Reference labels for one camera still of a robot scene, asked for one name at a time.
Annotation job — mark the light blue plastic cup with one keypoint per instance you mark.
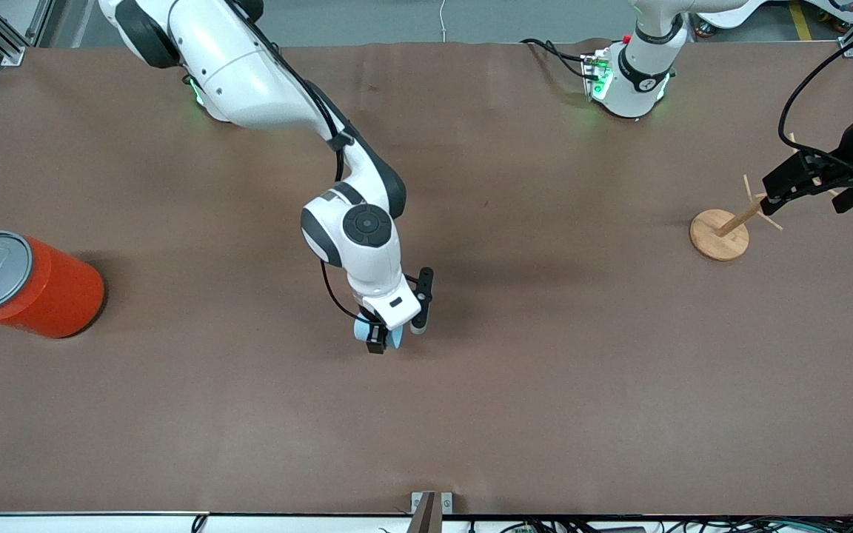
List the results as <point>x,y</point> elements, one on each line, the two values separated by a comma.
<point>395,339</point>

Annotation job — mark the brown table cover mat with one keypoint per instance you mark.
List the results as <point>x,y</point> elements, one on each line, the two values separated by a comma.
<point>545,407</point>

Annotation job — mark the orange can with metal lid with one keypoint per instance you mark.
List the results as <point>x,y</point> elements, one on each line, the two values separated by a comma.
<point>49,296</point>

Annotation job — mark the grey metal edge bracket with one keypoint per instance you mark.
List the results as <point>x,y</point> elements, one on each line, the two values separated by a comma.
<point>445,503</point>

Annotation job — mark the wooden mug tree stand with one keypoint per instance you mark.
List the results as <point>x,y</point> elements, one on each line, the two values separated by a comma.
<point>719,237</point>

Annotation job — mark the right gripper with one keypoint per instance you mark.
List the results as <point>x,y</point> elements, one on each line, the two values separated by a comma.
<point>375,337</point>

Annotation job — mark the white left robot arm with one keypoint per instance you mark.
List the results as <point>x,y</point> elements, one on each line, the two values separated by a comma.
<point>634,81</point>

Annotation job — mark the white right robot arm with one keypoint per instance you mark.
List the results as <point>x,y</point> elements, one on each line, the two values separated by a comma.
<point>234,66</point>

